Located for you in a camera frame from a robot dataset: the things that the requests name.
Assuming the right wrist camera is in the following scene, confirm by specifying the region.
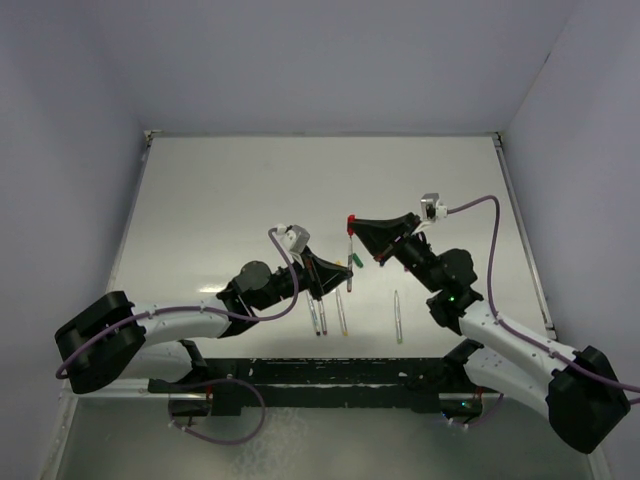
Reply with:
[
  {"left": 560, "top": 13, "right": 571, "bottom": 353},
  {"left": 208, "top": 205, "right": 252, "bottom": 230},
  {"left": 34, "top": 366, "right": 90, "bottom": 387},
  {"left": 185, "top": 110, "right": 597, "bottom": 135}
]
[{"left": 420, "top": 193, "right": 448, "bottom": 223}]

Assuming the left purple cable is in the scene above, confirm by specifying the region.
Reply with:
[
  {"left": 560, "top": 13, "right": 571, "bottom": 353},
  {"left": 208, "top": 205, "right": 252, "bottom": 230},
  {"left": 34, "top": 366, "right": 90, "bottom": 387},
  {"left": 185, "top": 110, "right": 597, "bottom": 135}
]
[{"left": 54, "top": 227, "right": 304, "bottom": 382}]

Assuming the aluminium frame rail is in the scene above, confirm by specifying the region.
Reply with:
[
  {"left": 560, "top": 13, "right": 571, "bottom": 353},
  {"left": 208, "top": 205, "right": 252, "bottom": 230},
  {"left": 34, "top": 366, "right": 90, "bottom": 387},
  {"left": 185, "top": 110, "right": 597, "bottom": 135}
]
[{"left": 59, "top": 380, "right": 150, "bottom": 399}]

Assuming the green pen cap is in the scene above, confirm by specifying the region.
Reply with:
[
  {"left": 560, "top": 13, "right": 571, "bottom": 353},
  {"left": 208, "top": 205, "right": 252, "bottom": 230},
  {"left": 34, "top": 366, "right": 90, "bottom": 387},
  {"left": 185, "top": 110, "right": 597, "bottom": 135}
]
[{"left": 352, "top": 253, "right": 364, "bottom": 268}]

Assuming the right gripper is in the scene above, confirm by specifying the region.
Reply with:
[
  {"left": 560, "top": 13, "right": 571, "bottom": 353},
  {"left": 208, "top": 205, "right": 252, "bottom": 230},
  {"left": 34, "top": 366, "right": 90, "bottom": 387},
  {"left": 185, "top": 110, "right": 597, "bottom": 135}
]
[{"left": 350, "top": 212, "right": 442, "bottom": 293}]

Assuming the yellow marker pen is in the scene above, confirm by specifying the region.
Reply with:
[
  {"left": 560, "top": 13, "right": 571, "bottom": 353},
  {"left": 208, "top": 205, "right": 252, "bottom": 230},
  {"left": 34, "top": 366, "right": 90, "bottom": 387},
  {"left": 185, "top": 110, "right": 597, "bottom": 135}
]
[{"left": 335, "top": 288, "right": 348, "bottom": 337}]

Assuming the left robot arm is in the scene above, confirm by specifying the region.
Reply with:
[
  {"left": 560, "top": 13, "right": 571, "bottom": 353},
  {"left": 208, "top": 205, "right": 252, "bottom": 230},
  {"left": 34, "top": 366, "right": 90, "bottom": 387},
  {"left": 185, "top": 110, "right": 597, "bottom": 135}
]
[{"left": 54, "top": 248, "right": 353, "bottom": 394}]

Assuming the red pen cap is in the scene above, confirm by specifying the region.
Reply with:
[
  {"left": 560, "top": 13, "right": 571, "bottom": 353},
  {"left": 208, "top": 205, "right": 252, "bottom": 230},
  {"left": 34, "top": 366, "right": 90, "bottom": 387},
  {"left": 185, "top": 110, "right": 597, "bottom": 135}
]
[{"left": 347, "top": 214, "right": 356, "bottom": 237}]

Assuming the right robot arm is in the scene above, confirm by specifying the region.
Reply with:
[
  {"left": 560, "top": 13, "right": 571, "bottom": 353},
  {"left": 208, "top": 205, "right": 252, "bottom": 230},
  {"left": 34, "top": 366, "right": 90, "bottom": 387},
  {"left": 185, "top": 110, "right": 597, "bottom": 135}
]
[{"left": 347, "top": 213, "right": 631, "bottom": 454}]

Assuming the purple marker pen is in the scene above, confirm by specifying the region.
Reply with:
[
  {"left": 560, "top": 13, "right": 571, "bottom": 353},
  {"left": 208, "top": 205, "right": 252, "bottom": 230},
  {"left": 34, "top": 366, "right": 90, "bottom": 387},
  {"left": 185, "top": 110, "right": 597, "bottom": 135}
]
[{"left": 317, "top": 297, "right": 328, "bottom": 336}]

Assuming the red marker pen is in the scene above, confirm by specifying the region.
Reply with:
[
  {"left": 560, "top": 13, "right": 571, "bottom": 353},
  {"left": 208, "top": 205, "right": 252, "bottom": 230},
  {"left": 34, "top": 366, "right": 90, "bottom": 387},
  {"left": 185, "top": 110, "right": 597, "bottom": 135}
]
[{"left": 346, "top": 235, "right": 354, "bottom": 293}]

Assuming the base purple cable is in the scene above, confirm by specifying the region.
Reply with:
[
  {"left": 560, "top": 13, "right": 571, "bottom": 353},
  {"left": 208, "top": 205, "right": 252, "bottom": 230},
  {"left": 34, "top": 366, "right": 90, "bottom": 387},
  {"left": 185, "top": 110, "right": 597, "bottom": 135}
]
[{"left": 167, "top": 377, "right": 267, "bottom": 444}]

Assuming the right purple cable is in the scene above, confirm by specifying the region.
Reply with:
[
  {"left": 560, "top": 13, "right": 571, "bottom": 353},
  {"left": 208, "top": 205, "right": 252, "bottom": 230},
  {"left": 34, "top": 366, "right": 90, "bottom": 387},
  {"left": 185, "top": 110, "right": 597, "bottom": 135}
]
[{"left": 444, "top": 194, "right": 640, "bottom": 407}]

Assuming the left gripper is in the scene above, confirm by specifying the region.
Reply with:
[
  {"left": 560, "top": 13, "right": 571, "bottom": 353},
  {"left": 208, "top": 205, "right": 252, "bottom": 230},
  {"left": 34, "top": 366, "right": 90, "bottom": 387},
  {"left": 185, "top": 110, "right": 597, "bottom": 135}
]
[{"left": 254, "top": 246, "right": 351, "bottom": 311}]

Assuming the green marker pen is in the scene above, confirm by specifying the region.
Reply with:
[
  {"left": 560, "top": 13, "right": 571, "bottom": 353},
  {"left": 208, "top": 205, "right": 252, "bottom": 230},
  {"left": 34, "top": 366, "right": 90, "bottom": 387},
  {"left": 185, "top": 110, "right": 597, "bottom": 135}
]
[{"left": 394, "top": 290, "right": 403, "bottom": 344}]

